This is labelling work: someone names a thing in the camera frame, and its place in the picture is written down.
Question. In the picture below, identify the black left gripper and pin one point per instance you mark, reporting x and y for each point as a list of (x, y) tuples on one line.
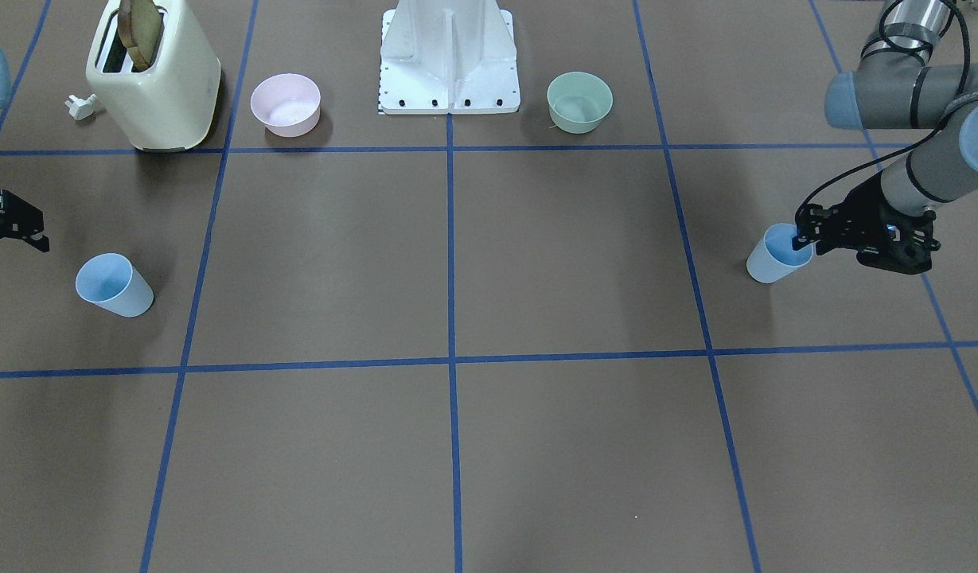
[(860, 212)]

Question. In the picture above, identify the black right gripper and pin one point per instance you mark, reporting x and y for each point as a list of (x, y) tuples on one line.
[(9, 218)]

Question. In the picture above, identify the light blue cup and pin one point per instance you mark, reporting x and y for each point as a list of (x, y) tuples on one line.
[(111, 282), (774, 256)]

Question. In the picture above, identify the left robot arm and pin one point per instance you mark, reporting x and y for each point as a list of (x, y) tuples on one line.
[(915, 72)]

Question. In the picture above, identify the white power plug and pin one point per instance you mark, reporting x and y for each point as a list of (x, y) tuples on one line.
[(80, 109)]

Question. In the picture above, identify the cream toaster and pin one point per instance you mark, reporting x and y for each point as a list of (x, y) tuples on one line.
[(170, 106)]

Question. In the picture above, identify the bread slice in toaster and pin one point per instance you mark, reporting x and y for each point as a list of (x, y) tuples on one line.
[(140, 31)]

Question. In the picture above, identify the green bowl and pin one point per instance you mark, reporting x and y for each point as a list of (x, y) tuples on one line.
[(578, 102)]

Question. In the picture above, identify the pink bowl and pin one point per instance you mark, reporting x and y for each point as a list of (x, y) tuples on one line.
[(288, 105)]

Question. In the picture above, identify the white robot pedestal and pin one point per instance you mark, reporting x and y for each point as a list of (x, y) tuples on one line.
[(448, 57)]

